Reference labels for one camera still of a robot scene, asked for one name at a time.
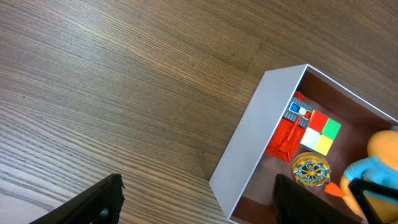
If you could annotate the white pink-lined open box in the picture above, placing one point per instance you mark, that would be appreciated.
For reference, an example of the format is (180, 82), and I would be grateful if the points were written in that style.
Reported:
(243, 180)

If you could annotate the multicolour puzzle cube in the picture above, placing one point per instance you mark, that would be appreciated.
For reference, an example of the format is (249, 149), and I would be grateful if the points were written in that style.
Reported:
(320, 133)

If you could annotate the orange duck toy blue hat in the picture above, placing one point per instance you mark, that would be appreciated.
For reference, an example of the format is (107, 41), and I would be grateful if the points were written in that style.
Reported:
(379, 167)

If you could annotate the yellow round wheel toy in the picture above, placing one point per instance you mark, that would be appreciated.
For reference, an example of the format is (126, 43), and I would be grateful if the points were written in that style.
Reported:
(310, 169)

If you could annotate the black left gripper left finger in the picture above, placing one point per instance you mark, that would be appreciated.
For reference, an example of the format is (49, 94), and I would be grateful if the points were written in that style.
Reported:
(99, 204)

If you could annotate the red toy fire truck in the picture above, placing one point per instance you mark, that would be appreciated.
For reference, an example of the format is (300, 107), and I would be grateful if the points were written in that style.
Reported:
(291, 128)

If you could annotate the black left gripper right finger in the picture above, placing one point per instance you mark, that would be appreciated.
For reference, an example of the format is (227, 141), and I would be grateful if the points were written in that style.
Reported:
(296, 205)

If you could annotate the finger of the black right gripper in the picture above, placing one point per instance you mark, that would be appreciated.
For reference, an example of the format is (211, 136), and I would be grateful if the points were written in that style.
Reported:
(359, 186)

